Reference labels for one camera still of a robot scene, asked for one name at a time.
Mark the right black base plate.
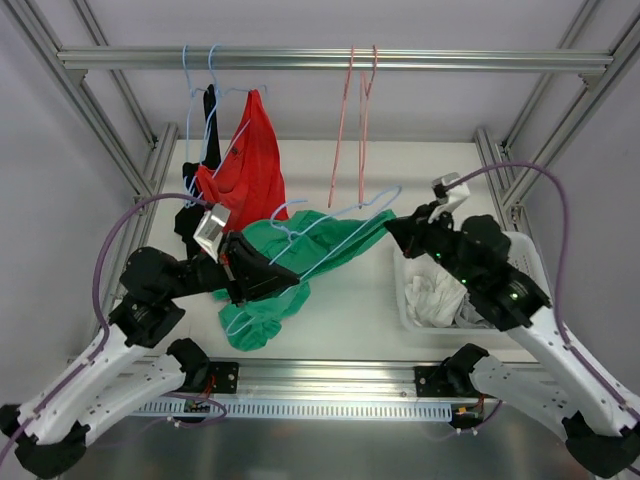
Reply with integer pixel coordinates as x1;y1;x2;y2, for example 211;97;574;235
413;365;466;398

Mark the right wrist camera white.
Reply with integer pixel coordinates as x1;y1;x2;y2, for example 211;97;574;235
428;172;471;223

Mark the black tank top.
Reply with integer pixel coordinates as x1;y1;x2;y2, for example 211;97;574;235
174;84;221;245

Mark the grey tank top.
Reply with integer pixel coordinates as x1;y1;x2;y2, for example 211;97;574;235
454;295;493;329

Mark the white tank top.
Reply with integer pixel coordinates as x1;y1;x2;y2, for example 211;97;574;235
402;260;467;328

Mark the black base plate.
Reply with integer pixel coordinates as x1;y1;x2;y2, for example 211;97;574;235
413;365;466;398
185;361;240;396

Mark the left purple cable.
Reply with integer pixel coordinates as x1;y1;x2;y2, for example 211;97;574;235
0;192;229;456

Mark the green tank top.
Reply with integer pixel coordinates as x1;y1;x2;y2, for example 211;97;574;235
214;208;398;352

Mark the white plastic basket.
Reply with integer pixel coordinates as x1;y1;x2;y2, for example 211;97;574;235
393;231;551;338

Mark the pink hanger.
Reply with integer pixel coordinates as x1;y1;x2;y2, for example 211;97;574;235
358;45;378;205
327;45;355;209

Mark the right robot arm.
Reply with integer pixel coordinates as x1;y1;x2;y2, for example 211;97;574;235
385;204;639;479

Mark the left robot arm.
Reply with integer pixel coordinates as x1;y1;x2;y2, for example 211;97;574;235
1;232;300;479

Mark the front aluminium rail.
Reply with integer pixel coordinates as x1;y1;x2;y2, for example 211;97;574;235
69;354;551;397

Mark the red tank top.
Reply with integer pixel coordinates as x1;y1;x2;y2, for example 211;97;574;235
195;90;288;231

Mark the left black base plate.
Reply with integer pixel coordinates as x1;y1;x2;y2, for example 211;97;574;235
185;361;240;396

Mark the aluminium hanging rail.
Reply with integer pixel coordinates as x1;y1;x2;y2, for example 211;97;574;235
57;46;614;74

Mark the white slotted cable duct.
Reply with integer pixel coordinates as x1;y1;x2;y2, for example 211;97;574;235
133;397;453;423

